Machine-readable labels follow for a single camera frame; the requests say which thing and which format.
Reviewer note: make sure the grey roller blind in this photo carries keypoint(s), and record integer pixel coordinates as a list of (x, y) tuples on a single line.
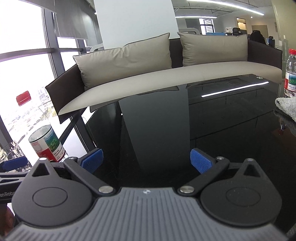
[(68, 15)]

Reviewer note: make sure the grey cloth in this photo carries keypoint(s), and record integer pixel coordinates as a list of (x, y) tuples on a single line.
[(287, 105)]

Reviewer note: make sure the clear water bottle red label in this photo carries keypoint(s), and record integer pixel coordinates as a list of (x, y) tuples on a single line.
[(40, 134)]

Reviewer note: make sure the left hand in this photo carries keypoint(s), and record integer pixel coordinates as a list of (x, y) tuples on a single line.
[(7, 218)]

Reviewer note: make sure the clear glass mug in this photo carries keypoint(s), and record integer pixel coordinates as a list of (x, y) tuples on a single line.
[(11, 151)]

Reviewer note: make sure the beige cushion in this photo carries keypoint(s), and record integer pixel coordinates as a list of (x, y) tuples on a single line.
[(203, 49), (140, 57)]

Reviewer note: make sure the right beige cushion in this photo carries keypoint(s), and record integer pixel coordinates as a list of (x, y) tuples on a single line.
[(203, 49)]

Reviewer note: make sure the left beige cushion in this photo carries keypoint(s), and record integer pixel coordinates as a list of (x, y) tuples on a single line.
[(140, 57)]

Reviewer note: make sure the red bottle cap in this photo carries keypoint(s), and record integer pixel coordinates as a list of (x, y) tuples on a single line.
[(23, 98)]

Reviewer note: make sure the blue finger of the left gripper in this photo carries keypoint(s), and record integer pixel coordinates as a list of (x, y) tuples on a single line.
[(14, 164)]

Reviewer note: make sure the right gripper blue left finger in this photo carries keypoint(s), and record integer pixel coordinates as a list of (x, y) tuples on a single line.
[(81, 171)]

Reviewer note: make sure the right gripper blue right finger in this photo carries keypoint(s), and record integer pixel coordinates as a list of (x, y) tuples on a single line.
[(209, 168)]

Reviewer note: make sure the dark brown sofa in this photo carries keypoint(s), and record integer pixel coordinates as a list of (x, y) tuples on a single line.
[(68, 93)]

